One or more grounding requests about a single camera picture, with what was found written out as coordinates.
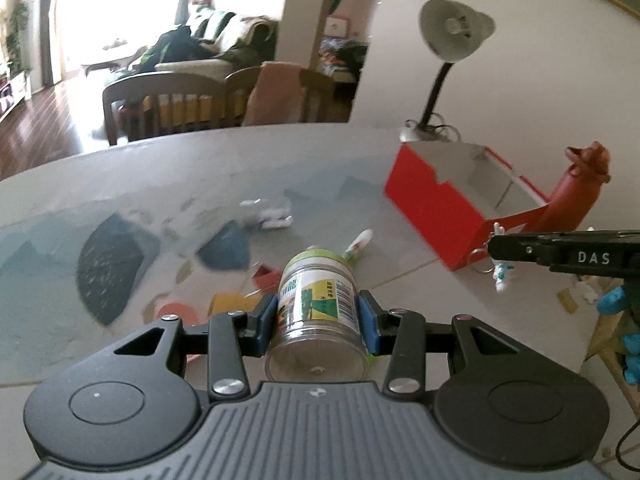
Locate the red plastic toy figure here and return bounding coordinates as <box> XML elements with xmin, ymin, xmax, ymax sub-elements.
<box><xmin>533</xmin><ymin>141</ymin><xmax>611</xmax><ymax>232</ymax></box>

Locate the grey desk lamp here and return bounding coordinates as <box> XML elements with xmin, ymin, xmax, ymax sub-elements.
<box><xmin>399</xmin><ymin>0</ymin><xmax>496</xmax><ymax>142</ymax></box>

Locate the small yellow cardboard box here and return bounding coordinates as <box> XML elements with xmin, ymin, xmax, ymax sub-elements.
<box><xmin>207</xmin><ymin>292</ymin><xmax>262</xmax><ymax>318</ymax></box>

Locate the dark wooden chair right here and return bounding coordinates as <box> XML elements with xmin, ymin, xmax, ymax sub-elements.
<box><xmin>224</xmin><ymin>62</ymin><xmax>335</xmax><ymax>127</ymax></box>

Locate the green potted plant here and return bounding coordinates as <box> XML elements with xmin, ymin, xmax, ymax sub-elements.
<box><xmin>1</xmin><ymin>0</ymin><xmax>29</xmax><ymax>77</ymax></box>

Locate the pink cloth on chair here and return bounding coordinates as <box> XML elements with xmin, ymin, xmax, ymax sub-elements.
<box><xmin>243</xmin><ymin>62</ymin><xmax>304</xmax><ymax>127</ymax></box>

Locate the sofa with clothes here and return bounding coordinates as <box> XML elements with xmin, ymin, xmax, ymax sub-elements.
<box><xmin>134</xmin><ymin>10</ymin><xmax>280</xmax><ymax>74</ymax></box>

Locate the blue gloved hand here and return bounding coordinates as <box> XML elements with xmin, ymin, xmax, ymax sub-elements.
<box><xmin>597</xmin><ymin>284</ymin><xmax>639</xmax><ymax>386</ymax></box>

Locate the green lid clear jar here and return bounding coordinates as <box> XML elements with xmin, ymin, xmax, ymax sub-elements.
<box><xmin>265</xmin><ymin>248</ymin><xmax>368</xmax><ymax>382</ymax></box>

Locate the white tv cabinet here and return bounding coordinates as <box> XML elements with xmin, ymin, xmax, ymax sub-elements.
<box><xmin>0</xmin><ymin>70</ymin><xmax>32</xmax><ymax>122</ymax></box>

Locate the red cardboard box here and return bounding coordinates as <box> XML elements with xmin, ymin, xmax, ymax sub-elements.
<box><xmin>384</xmin><ymin>141</ymin><xmax>548</xmax><ymax>271</ymax></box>

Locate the dark wooden chair left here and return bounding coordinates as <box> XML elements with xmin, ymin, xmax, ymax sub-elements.
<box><xmin>102</xmin><ymin>72</ymin><xmax>229</xmax><ymax>146</ymax></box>

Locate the dark wooden chair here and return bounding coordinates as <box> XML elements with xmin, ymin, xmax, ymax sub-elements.
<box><xmin>102</xmin><ymin>72</ymin><xmax>229</xmax><ymax>146</ymax></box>
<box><xmin>224</xmin><ymin>62</ymin><xmax>335</xmax><ymax>127</ymax></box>

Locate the white green glue tube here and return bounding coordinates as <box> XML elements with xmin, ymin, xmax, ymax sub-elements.
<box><xmin>343</xmin><ymin>229</ymin><xmax>373</xmax><ymax>261</ymax></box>

